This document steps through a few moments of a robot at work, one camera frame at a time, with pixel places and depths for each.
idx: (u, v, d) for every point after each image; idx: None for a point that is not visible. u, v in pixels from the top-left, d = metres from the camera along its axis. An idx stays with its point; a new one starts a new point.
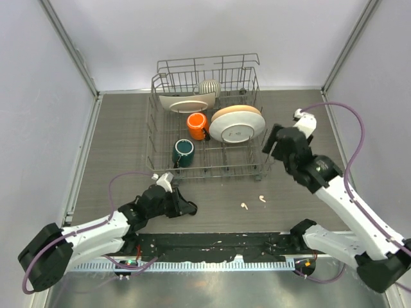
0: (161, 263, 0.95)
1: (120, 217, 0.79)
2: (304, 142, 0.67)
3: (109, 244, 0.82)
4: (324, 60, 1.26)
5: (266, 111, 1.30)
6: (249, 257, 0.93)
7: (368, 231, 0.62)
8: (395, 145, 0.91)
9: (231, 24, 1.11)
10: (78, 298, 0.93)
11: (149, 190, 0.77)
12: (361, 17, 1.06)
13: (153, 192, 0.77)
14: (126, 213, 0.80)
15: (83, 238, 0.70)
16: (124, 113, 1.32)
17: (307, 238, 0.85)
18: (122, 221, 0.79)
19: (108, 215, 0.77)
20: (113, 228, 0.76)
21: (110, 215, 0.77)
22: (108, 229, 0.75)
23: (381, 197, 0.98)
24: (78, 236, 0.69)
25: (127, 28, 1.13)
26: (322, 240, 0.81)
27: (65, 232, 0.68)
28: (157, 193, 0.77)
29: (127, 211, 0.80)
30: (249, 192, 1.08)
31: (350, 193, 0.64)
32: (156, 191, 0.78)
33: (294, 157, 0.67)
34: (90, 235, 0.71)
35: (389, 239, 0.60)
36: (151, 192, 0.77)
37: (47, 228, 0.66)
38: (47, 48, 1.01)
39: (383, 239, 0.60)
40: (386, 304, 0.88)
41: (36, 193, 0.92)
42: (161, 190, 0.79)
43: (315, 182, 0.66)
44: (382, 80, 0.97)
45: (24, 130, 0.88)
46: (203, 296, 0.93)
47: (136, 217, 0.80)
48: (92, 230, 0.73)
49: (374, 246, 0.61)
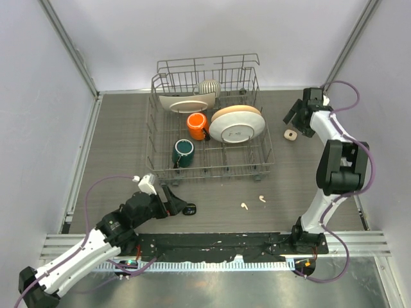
0: (162, 263, 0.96)
1: (96, 237, 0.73)
2: (320, 94, 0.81)
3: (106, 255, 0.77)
4: (324, 61, 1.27)
5: (266, 111, 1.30)
6: (250, 257, 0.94)
7: (331, 132, 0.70)
8: (395, 144, 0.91)
9: (231, 24, 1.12)
10: (76, 298, 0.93)
11: (131, 199, 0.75)
12: (362, 17, 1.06)
13: (135, 201, 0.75)
14: (106, 228, 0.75)
15: (57, 275, 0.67)
16: (124, 113, 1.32)
17: (303, 217, 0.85)
18: (99, 241, 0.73)
19: (82, 240, 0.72)
20: (90, 252, 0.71)
21: (83, 241, 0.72)
22: (83, 256, 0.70)
23: (382, 198, 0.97)
24: (50, 276, 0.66)
25: (128, 28, 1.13)
26: (309, 211, 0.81)
27: (39, 273, 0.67)
28: (140, 201, 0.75)
29: (107, 225, 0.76)
30: (248, 192, 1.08)
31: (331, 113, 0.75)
32: (140, 199, 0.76)
33: (306, 99, 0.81)
34: (64, 269, 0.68)
35: (343, 135, 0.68)
36: (134, 201, 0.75)
37: (22, 274, 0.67)
38: (46, 48, 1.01)
39: (341, 137, 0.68)
40: (386, 304, 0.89)
41: (36, 192, 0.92)
42: (144, 197, 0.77)
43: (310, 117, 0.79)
44: (382, 79, 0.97)
45: (24, 130, 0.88)
46: (203, 296, 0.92)
47: (119, 228, 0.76)
48: (65, 264, 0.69)
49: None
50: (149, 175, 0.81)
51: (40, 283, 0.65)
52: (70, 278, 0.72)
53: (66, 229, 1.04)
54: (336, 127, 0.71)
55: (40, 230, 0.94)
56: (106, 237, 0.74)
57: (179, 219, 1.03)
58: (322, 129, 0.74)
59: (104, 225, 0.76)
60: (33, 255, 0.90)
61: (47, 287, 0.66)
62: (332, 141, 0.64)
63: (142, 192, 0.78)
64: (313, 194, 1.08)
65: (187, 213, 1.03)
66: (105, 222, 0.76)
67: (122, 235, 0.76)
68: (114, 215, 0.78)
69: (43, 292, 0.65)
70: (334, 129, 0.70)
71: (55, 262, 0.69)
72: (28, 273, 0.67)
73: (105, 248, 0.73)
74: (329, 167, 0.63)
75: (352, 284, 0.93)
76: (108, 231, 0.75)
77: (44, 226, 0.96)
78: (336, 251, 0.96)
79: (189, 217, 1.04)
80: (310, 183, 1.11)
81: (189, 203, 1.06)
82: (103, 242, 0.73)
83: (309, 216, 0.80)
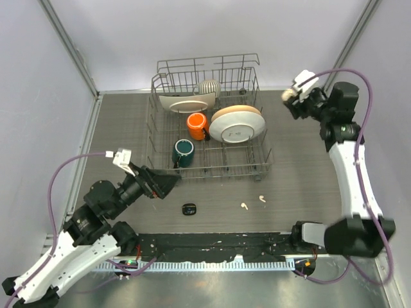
0: (161, 263, 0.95)
1: (64, 242, 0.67)
2: None
3: (99, 256, 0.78)
4: (324, 61, 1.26)
5: (266, 111, 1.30)
6: (250, 257, 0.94)
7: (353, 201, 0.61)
8: (396, 144, 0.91)
9: (231, 25, 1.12)
10: (77, 298, 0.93)
11: (90, 194, 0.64)
12: (362, 17, 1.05)
13: (94, 194, 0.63)
14: (75, 228, 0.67)
15: (33, 287, 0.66)
16: (124, 113, 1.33)
17: (306, 228, 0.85)
18: (68, 245, 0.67)
19: (51, 248, 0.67)
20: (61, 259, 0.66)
21: (52, 248, 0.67)
22: (54, 263, 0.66)
23: (381, 199, 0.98)
24: (27, 287, 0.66)
25: (127, 27, 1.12)
26: (315, 228, 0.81)
27: (17, 285, 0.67)
28: (101, 194, 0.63)
29: (76, 224, 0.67)
30: (249, 192, 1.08)
31: (356, 154, 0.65)
32: (97, 193, 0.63)
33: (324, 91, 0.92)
34: (39, 280, 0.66)
35: (367, 205, 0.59)
36: (93, 196, 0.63)
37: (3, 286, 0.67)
38: (47, 47, 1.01)
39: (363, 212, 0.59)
40: (386, 304, 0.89)
41: (35, 193, 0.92)
42: (103, 192, 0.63)
43: (332, 139, 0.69)
44: (383, 80, 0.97)
45: (24, 129, 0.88)
46: (203, 296, 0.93)
47: (90, 226, 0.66)
48: (40, 273, 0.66)
49: (349, 208, 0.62)
50: (124, 153, 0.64)
51: (20, 296, 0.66)
52: (70, 276, 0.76)
53: None
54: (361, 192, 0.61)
55: (40, 230, 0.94)
56: (75, 240, 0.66)
57: (179, 219, 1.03)
58: (343, 178, 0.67)
59: (72, 225, 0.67)
60: (33, 255, 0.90)
61: (26, 299, 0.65)
62: (350, 221, 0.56)
63: (106, 181, 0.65)
64: (313, 195, 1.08)
65: (187, 213, 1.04)
66: (74, 221, 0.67)
67: (95, 233, 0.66)
68: (82, 211, 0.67)
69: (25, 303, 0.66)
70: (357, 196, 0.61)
71: (30, 272, 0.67)
72: (8, 284, 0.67)
73: (78, 249, 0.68)
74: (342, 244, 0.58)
75: (352, 284, 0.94)
76: (78, 231, 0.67)
77: (44, 226, 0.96)
78: None
79: (189, 217, 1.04)
80: (310, 183, 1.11)
81: (189, 203, 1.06)
82: (72, 246, 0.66)
83: (313, 234, 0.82)
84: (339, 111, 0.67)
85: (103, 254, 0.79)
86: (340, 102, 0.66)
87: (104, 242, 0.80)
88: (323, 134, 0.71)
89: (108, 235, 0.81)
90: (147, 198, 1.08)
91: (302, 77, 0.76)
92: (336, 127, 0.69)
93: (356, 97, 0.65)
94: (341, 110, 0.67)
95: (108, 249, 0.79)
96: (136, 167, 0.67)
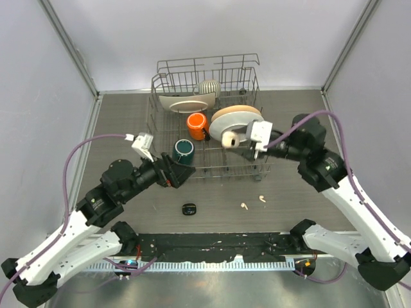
0: (161, 263, 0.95)
1: (77, 220, 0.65)
2: None
3: (104, 248, 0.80)
4: (324, 61, 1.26)
5: (266, 111, 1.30)
6: (250, 257, 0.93)
7: (380, 242, 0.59)
8: (395, 144, 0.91)
9: (231, 25, 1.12)
10: (78, 298, 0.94)
11: (108, 172, 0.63)
12: (362, 17, 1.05)
13: (112, 174, 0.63)
14: (88, 206, 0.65)
15: (38, 266, 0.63)
16: (124, 113, 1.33)
17: (307, 237, 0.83)
18: (81, 223, 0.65)
19: (61, 227, 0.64)
20: (72, 238, 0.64)
21: (62, 228, 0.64)
22: (65, 243, 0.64)
23: (381, 199, 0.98)
24: (31, 268, 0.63)
25: (126, 27, 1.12)
26: (323, 244, 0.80)
27: (19, 266, 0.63)
28: (119, 173, 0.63)
29: (89, 203, 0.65)
30: (249, 192, 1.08)
31: (360, 195, 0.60)
32: (116, 173, 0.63)
33: None
34: (45, 260, 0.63)
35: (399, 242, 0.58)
36: (111, 174, 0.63)
37: (3, 266, 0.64)
38: (47, 48, 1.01)
39: (393, 246, 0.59)
40: (386, 303, 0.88)
41: (35, 193, 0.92)
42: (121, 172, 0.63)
43: (323, 181, 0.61)
44: (382, 80, 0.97)
45: (24, 129, 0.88)
46: (203, 296, 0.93)
47: (104, 206, 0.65)
48: (47, 252, 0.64)
49: (381, 249, 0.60)
50: (145, 136, 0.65)
51: (22, 277, 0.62)
52: (72, 266, 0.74)
53: None
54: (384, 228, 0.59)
55: (40, 230, 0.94)
56: (88, 219, 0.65)
57: (178, 219, 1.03)
58: (353, 215, 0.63)
59: (86, 204, 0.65)
60: None
61: (29, 281, 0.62)
62: (395, 266, 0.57)
63: (126, 162, 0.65)
64: (313, 195, 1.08)
65: (187, 213, 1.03)
66: (87, 200, 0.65)
67: (108, 213, 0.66)
68: (97, 191, 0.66)
69: (26, 286, 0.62)
70: (382, 233, 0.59)
71: (36, 252, 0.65)
72: (10, 265, 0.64)
73: (90, 230, 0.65)
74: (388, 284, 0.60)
75: (351, 284, 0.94)
76: (91, 210, 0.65)
77: (44, 226, 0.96)
78: None
79: (189, 217, 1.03)
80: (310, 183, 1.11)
81: (189, 203, 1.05)
82: (86, 226, 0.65)
83: (322, 247, 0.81)
84: (313, 149, 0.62)
85: (108, 248, 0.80)
86: (313, 141, 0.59)
87: (108, 239, 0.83)
88: (311, 179, 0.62)
89: (112, 233, 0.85)
90: (147, 198, 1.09)
91: (261, 133, 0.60)
92: (320, 167, 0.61)
93: (324, 129, 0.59)
94: (315, 147, 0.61)
95: (112, 244, 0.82)
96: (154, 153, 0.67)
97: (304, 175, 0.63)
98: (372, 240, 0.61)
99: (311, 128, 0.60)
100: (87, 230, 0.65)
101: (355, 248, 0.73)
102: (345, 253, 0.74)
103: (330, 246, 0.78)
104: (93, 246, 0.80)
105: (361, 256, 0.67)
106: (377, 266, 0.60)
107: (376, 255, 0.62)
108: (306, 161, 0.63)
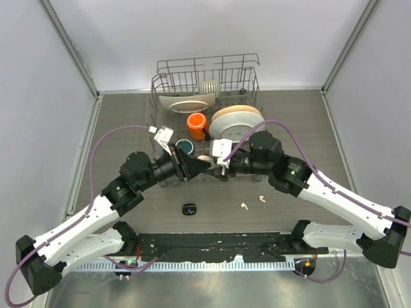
0: (161, 263, 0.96)
1: (101, 204, 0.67)
2: None
3: (109, 244, 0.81)
4: (324, 61, 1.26)
5: (266, 111, 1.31)
6: (249, 257, 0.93)
7: (367, 221, 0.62)
8: (396, 144, 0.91)
9: (231, 25, 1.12)
10: (77, 298, 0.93)
11: (128, 165, 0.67)
12: (361, 17, 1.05)
13: (131, 165, 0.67)
14: (113, 194, 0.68)
15: (59, 244, 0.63)
16: (124, 113, 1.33)
17: (309, 236, 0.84)
18: (104, 208, 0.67)
19: (87, 208, 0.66)
20: (94, 221, 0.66)
21: (87, 208, 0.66)
22: (87, 224, 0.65)
23: (381, 199, 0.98)
24: (51, 245, 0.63)
25: (126, 27, 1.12)
26: (323, 240, 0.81)
27: (38, 243, 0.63)
28: (137, 164, 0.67)
29: (113, 191, 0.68)
30: (249, 192, 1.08)
31: (329, 184, 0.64)
32: (136, 165, 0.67)
33: None
34: (66, 239, 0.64)
35: (382, 215, 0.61)
36: (131, 167, 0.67)
37: (18, 244, 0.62)
38: (46, 47, 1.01)
39: (380, 220, 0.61)
40: (386, 303, 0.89)
41: (34, 192, 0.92)
42: (140, 164, 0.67)
43: (295, 187, 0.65)
44: (382, 81, 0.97)
45: (24, 129, 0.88)
46: (203, 296, 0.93)
47: (128, 194, 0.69)
48: (69, 231, 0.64)
49: (370, 228, 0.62)
50: (167, 130, 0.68)
51: (40, 253, 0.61)
52: (78, 256, 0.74)
53: None
54: (364, 206, 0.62)
55: (40, 230, 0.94)
56: (113, 205, 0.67)
57: (179, 219, 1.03)
58: (333, 207, 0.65)
59: (110, 191, 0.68)
60: None
61: (47, 258, 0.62)
62: (389, 239, 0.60)
63: (142, 154, 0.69)
64: None
65: (187, 213, 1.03)
66: (112, 187, 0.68)
67: (130, 203, 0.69)
68: (121, 179, 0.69)
69: (43, 263, 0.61)
70: (365, 213, 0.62)
71: (56, 231, 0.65)
72: (26, 243, 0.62)
73: (112, 215, 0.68)
74: (391, 258, 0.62)
75: (351, 284, 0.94)
76: (115, 197, 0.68)
77: (44, 226, 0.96)
78: (336, 251, 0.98)
79: (189, 216, 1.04)
80: None
81: (189, 203, 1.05)
82: (110, 210, 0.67)
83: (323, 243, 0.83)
84: (275, 160, 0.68)
85: (110, 243, 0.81)
86: (272, 153, 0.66)
87: (112, 235, 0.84)
88: (282, 187, 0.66)
89: (116, 231, 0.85)
90: (147, 198, 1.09)
91: (219, 149, 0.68)
92: (287, 174, 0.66)
93: (277, 140, 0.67)
94: (276, 158, 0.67)
95: (115, 240, 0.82)
96: (175, 149, 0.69)
97: (276, 186, 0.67)
98: (360, 224, 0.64)
99: (266, 144, 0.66)
100: (110, 214, 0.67)
101: (353, 235, 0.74)
102: (347, 243, 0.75)
103: (328, 240, 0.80)
104: (97, 240, 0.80)
105: (360, 241, 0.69)
106: (375, 245, 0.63)
107: (370, 235, 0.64)
108: (273, 173, 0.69)
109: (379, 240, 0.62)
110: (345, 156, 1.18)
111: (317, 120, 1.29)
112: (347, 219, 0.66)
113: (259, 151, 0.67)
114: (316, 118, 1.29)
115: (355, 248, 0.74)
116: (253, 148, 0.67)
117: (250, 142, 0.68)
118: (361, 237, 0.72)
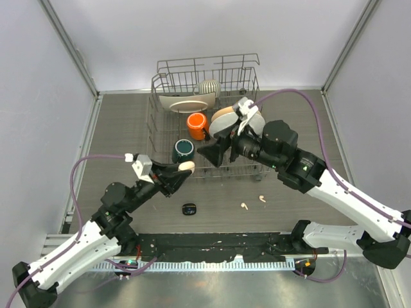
0: (162, 263, 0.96)
1: (90, 229, 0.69)
2: None
3: (103, 251, 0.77)
4: (325, 60, 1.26)
5: (266, 111, 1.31)
6: (249, 257, 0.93)
7: (377, 224, 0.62)
8: (396, 144, 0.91)
9: (231, 24, 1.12)
10: (77, 298, 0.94)
11: (104, 197, 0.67)
12: (362, 17, 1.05)
13: (106, 198, 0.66)
14: (102, 219, 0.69)
15: (51, 270, 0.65)
16: (125, 113, 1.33)
17: (309, 235, 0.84)
18: (95, 233, 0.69)
19: (76, 233, 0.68)
20: (85, 246, 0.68)
21: (77, 234, 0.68)
22: (78, 249, 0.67)
23: (381, 199, 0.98)
24: (43, 271, 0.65)
25: (126, 27, 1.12)
26: (323, 240, 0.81)
27: (31, 269, 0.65)
28: (113, 196, 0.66)
29: (103, 217, 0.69)
30: (249, 192, 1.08)
31: (343, 185, 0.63)
32: (112, 197, 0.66)
33: None
34: (58, 264, 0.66)
35: (392, 219, 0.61)
36: (107, 199, 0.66)
37: (15, 269, 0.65)
38: (46, 47, 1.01)
39: (389, 224, 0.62)
40: (386, 304, 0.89)
41: (35, 192, 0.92)
42: (116, 195, 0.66)
43: (305, 183, 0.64)
44: (383, 80, 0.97)
45: (24, 129, 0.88)
46: (203, 296, 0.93)
47: (116, 219, 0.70)
48: (61, 257, 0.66)
49: (378, 230, 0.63)
50: (143, 167, 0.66)
51: (34, 280, 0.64)
52: (70, 273, 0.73)
53: (67, 229, 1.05)
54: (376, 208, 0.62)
55: (40, 231, 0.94)
56: (102, 229, 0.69)
57: (179, 219, 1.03)
58: (343, 206, 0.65)
59: (100, 216, 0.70)
60: (33, 255, 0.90)
61: (41, 283, 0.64)
62: (399, 243, 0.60)
63: (117, 183, 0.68)
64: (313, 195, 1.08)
65: (187, 213, 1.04)
66: (101, 213, 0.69)
67: (119, 226, 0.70)
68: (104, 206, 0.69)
69: (37, 288, 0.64)
70: (376, 215, 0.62)
71: (49, 256, 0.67)
72: (22, 269, 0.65)
73: (102, 239, 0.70)
74: (395, 260, 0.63)
75: (352, 284, 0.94)
76: (104, 222, 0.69)
77: (44, 226, 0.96)
78: (336, 251, 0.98)
79: (189, 216, 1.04)
80: None
81: (188, 203, 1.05)
82: (99, 235, 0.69)
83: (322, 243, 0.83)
84: (288, 154, 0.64)
85: (105, 251, 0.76)
86: (289, 147, 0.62)
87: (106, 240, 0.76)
88: (293, 183, 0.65)
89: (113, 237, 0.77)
90: None
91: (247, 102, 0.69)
92: (298, 170, 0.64)
93: (295, 133, 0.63)
94: (291, 152, 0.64)
95: (110, 247, 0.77)
96: (157, 177, 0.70)
97: (286, 181, 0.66)
98: (368, 226, 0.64)
99: (283, 136, 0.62)
100: (99, 239, 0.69)
101: (353, 236, 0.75)
102: (346, 243, 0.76)
103: (327, 240, 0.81)
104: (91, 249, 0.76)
105: (361, 242, 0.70)
106: (381, 248, 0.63)
107: (374, 236, 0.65)
108: (282, 167, 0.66)
109: (384, 242, 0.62)
110: (345, 156, 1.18)
111: (317, 119, 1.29)
112: (355, 219, 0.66)
113: (275, 144, 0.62)
114: (316, 118, 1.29)
115: (355, 248, 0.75)
116: (268, 139, 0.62)
117: (264, 131, 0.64)
118: (361, 237, 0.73)
